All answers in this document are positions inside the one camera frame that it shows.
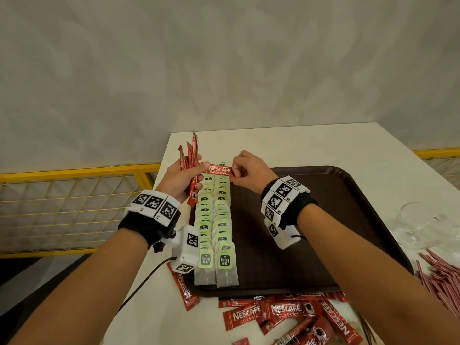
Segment person's left hand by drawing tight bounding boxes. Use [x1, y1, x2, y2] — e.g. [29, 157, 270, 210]
[155, 154, 212, 205]

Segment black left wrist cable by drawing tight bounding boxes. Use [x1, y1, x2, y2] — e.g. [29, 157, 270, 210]
[116, 256, 177, 313]

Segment wristband with marker tiles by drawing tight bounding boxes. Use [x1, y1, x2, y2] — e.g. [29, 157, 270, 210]
[260, 175, 319, 230]
[117, 189, 182, 248]

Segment neat rows of tea bags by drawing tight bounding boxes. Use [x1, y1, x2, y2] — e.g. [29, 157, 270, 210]
[193, 162, 240, 288]

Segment person's right hand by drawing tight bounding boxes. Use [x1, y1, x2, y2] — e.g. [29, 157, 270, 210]
[230, 150, 279, 195]

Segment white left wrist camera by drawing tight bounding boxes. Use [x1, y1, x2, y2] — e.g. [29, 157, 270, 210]
[153, 225, 200, 274]

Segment clear glass cups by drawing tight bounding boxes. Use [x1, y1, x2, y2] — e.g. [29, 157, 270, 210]
[390, 201, 460, 255]

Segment person's right forearm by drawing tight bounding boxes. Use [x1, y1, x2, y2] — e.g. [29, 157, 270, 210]
[297, 204, 460, 345]

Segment right wristband with marker tiles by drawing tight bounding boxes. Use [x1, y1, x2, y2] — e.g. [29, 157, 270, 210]
[260, 175, 319, 230]

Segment person's left forearm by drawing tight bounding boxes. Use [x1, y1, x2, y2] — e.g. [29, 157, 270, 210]
[9, 228, 149, 345]

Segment marker cube on right wrist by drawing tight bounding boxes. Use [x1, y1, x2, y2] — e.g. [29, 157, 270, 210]
[264, 217, 302, 250]

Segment brown plastic tray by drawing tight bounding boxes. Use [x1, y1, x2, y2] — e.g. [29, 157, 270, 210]
[182, 165, 414, 299]

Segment pile of red Nescafe sachets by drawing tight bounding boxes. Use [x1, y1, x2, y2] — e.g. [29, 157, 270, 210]
[166, 262, 364, 345]

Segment pile of pink stirrer sticks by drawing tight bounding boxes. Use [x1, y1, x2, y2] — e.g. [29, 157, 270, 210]
[415, 247, 460, 320]

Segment left wristband with marker tiles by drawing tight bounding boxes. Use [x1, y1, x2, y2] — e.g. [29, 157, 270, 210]
[117, 189, 182, 248]

